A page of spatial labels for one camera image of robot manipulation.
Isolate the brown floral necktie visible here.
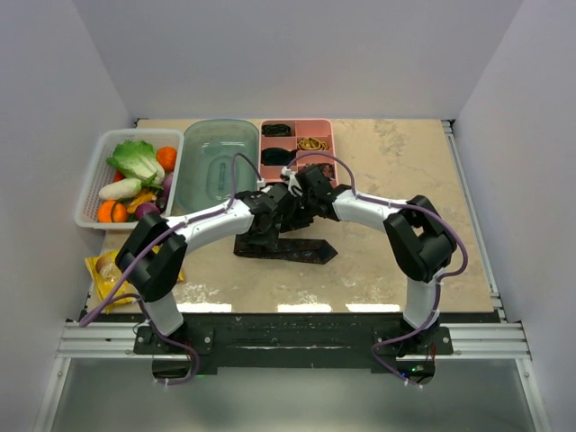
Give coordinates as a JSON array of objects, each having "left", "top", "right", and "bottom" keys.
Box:
[{"left": 233, "top": 235, "right": 338, "bottom": 265}]

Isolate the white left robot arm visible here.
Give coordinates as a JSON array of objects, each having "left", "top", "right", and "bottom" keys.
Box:
[{"left": 115, "top": 184, "right": 296, "bottom": 353}]

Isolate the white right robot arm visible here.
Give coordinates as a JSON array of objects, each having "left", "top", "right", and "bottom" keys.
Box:
[{"left": 281, "top": 165, "right": 455, "bottom": 354}]

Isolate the dark patterned rolled tie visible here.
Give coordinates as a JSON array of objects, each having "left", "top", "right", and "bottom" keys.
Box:
[{"left": 318, "top": 163, "right": 336, "bottom": 180}]

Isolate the black rolled belt middle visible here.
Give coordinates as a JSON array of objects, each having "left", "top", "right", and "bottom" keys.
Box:
[{"left": 261, "top": 148, "right": 298, "bottom": 167}]

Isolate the yellow rolled tie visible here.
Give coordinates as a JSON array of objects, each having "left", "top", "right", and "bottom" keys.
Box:
[{"left": 297, "top": 137, "right": 329, "bottom": 151}]

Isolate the pink divided organizer tray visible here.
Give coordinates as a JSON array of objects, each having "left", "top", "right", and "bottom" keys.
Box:
[{"left": 258, "top": 119, "right": 338, "bottom": 186}]

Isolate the black rolled tie top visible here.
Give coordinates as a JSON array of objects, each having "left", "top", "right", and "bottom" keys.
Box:
[{"left": 262, "top": 123, "right": 292, "bottom": 138}]

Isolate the teal plastic container lid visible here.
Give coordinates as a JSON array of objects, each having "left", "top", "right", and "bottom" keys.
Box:
[{"left": 172, "top": 120, "right": 259, "bottom": 215}]

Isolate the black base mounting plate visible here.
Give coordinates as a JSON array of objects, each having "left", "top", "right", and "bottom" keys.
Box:
[{"left": 134, "top": 313, "right": 454, "bottom": 384}]

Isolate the purple toy eggplant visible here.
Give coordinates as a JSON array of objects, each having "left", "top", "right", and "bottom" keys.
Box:
[{"left": 156, "top": 173, "right": 173, "bottom": 212}]

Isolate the yellow toy pepper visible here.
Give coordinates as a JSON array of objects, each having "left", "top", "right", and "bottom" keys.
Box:
[{"left": 127, "top": 189, "right": 157, "bottom": 214}]

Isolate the purple toy onion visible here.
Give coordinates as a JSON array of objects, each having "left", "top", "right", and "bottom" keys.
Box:
[{"left": 134, "top": 202, "right": 161, "bottom": 221}]

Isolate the orange toy fruit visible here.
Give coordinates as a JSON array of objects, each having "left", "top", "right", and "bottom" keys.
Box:
[{"left": 156, "top": 147, "right": 177, "bottom": 172}]

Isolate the white toy radish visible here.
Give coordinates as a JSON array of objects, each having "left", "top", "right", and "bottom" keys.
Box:
[{"left": 98, "top": 178, "right": 142, "bottom": 201}]

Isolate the toy cabbage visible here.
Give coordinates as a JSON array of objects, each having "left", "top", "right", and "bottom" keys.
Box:
[{"left": 106, "top": 140, "right": 166, "bottom": 184}]

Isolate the orange toy pumpkin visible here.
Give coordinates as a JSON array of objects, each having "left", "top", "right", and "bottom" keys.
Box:
[{"left": 96, "top": 201, "right": 129, "bottom": 223}]

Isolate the yellow chips bag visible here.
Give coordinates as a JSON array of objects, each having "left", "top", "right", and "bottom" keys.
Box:
[{"left": 85, "top": 249, "right": 185, "bottom": 313}]

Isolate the white plastic basket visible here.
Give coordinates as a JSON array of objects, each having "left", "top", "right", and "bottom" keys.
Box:
[{"left": 75, "top": 128, "right": 184, "bottom": 230}]

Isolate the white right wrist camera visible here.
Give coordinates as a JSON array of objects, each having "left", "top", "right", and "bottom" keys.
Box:
[{"left": 280, "top": 166, "right": 303, "bottom": 197}]

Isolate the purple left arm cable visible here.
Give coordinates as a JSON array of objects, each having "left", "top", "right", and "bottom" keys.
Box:
[{"left": 78, "top": 152, "right": 266, "bottom": 328}]

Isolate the aluminium frame rail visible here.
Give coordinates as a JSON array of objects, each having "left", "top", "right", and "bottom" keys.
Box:
[{"left": 55, "top": 118, "right": 552, "bottom": 432}]

